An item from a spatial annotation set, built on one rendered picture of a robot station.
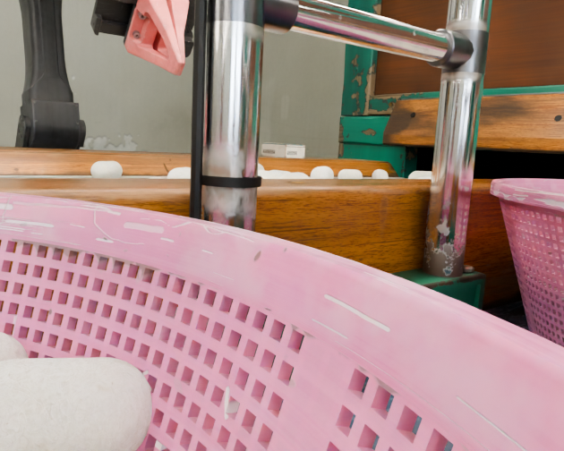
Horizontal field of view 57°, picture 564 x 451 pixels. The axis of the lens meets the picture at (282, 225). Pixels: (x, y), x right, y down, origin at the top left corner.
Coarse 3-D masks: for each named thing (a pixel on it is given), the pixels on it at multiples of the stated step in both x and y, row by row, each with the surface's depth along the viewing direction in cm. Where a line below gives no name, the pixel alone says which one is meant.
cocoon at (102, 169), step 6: (96, 162) 50; (102, 162) 50; (108, 162) 50; (114, 162) 51; (96, 168) 49; (102, 168) 49; (108, 168) 50; (114, 168) 50; (120, 168) 51; (96, 174) 49; (102, 174) 49; (108, 174) 50; (114, 174) 51; (120, 174) 51
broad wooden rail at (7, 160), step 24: (0, 168) 50; (24, 168) 51; (48, 168) 52; (72, 168) 54; (144, 168) 58; (168, 168) 60; (264, 168) 68; (288, 168) 71; (312, 168) 73; (336, 168) 76; (360, 168) 79; (384, 168) 83
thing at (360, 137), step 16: (352, 128) 92; (368, 128) 89; (384, 128) 86; (352, 144) 93; (368, 144) 89; (384, 160) 87; (400, 160) 84; (416, 160) 85; (432, 160) 90; (480, 160) 89; (496, 160) 87; (512, 160) 85; (528, 160) 82; (544, 160) 80; (560, 160) 78; (400, 176) 84; (480, 176) 89; (496, 176) 87; (512, 176) 85; (528, 176) 83; (544, 176) 81; (560, 176) 79
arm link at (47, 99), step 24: (24, 0) 75; (48, 0) 76; (24, 24) 76; (48, 24) 75; (24, 48) 77; (48, 48) 75; (48, 72) 75; (24, 96) 76; (48, 96) 75; (72, 96) 78; (48, 120) 75; (72, 120) 77; (48, 144) 76; (72, 144) 78
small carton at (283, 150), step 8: (264, 144) 76; (272, 144) 75; (280, 144) 73; (288, 144) 72; (296, 144) 73; (264, 152) 76; (272, 152) 75; (280, 152) 73; (288, 152) 73; (296, 152) 73
